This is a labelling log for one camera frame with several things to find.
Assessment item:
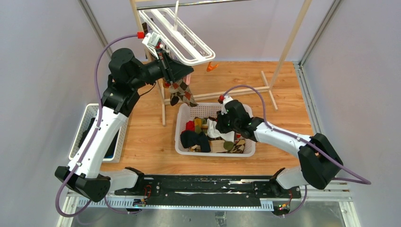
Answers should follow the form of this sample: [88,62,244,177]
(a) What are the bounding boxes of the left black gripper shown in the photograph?
[130,48,193,90]

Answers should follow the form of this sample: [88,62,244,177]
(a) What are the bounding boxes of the beige orange argyle sock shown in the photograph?
[169,80,199,107]

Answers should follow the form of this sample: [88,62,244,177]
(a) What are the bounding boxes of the white plastic clip hanger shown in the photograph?
[139,7,216,66]

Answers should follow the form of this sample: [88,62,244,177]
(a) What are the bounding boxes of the brown striped sock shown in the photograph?
[142,22,149,35]

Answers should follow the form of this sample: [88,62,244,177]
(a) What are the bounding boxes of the white sock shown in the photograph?
[207,119,235,142]

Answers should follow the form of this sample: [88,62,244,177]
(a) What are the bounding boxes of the brown argyle sock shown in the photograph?
[169,93,180,106]

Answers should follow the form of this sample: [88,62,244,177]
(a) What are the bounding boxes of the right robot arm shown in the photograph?
[216,96,343,197]

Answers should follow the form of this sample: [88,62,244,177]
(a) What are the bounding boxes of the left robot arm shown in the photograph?
[55,48,194,202]

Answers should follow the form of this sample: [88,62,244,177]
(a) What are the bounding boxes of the orange hanger clip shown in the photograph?
[183,74,191,85]
[206,61,219,72]

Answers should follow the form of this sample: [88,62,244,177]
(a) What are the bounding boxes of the pile of colourful socks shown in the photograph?
[180,117,245,153]

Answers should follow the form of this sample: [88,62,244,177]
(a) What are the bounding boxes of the white centre laundry basket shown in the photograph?
[175,103,256,157]

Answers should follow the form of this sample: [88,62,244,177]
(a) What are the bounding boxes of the white laundry basket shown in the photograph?
[69,104,128,163]
[175,103,256,157]

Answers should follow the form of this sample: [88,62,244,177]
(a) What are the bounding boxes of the wooden clothes rack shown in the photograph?
[130,0,312,127]

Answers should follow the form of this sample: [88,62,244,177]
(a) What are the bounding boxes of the white left laundry basket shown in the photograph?
[69,104,128,163]

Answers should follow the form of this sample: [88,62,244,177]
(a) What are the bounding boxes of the dark clothes in left basket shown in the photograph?
[78,117,119,158]

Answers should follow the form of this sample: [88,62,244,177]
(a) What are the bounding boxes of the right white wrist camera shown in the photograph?
[219,95,233,115]

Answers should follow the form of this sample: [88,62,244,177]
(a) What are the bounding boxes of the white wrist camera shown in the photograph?
[142,31,161,59]
[219,95,233,115]

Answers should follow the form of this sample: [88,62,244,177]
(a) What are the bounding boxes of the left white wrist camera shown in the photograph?
[142,31,161,59]

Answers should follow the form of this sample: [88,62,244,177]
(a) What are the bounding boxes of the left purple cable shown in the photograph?
[55,31,146,218]

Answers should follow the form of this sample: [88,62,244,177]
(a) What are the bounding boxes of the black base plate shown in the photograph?
[114,175,301,208]

